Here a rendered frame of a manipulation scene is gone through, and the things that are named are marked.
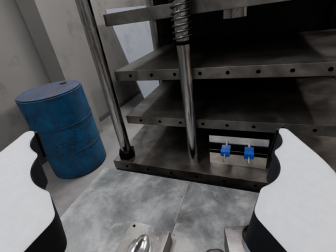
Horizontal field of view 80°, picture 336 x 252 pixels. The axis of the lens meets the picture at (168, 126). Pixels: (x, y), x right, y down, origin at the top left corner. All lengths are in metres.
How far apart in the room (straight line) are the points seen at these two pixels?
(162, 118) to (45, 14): 2.13
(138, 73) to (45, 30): 1.95
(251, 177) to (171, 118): 0.48
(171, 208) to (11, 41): 2.55
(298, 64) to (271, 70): 0.09
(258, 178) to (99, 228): 0.73
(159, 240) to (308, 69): 0.79
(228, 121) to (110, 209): 0.66
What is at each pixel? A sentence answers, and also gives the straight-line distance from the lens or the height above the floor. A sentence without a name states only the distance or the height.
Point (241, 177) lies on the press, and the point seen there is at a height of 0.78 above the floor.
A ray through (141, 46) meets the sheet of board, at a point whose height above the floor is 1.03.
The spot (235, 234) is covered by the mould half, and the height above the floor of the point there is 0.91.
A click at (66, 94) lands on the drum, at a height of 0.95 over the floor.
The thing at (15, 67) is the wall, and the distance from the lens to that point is 2.92.
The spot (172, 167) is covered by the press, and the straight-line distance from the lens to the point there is 1.11.
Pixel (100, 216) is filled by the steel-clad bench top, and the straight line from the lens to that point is 0.98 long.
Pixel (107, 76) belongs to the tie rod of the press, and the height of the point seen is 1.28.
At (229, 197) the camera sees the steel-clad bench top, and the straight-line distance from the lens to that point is 0.94.
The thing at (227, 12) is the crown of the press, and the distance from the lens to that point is 1.12.
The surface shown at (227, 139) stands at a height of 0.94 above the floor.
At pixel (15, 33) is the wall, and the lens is 2.99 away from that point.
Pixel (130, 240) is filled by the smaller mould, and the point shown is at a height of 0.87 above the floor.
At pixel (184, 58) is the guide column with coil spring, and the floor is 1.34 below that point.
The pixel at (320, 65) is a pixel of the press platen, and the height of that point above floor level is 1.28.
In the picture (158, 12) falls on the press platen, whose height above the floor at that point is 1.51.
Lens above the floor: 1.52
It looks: 29 degrees down
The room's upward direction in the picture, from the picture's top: 9 degrees counter-clockwise
